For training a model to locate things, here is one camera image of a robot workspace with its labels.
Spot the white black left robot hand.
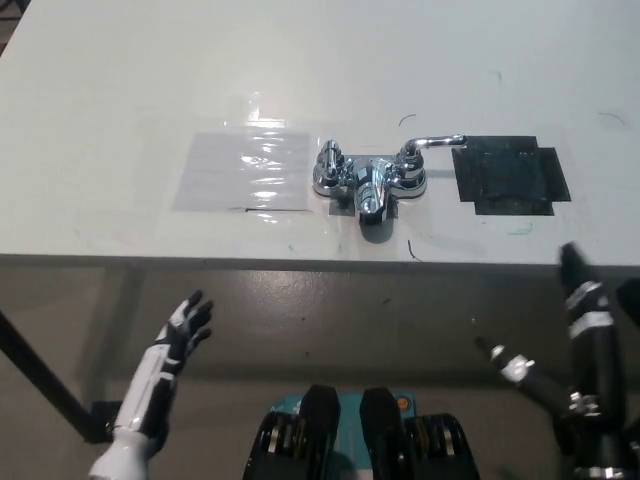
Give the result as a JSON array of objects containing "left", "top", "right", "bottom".
[{"left": 112, "top": 289, "right": 216, "bottom": 437}]

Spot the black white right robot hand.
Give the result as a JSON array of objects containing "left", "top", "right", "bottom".
[{"left": 473, "top": 242, "right": 640, "bottom": 467}]

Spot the chrome lever faucet handle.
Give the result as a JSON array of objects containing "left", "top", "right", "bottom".
[{"left": 397, "top": 132, "right": 467, "bottom": 174}]

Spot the chrome faucet base with spout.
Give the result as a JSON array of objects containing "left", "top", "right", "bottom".
[{"left": 310, "top": 149, "right": 430, "bottom": 227}]

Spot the black table foot plate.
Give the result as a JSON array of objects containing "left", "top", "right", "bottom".
[{"left": 88, "top": 399, "right": 122, "bottom": 444}]

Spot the black diagonal table brace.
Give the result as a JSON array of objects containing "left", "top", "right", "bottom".
[{"left": 0, "top": 308, "right": 99, "bottom": 444}]

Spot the black tape patch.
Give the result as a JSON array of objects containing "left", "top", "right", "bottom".
[{"left": 451, "top": 134, "right": 572, "bottom": 217}]

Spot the clear plastic sheet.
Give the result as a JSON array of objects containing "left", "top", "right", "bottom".
[{"left": 171, "top": 130, "right": 314, "bottom": 214}]

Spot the clear glossy tape strip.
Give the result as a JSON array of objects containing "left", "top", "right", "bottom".
[{"left": 219, "top": 91, "right": 301, "bottom": 226}]

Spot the chrome short faucet handle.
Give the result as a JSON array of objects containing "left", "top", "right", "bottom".
[{"left": 318, "top": 140, "right": 344, "bottom": 189}]

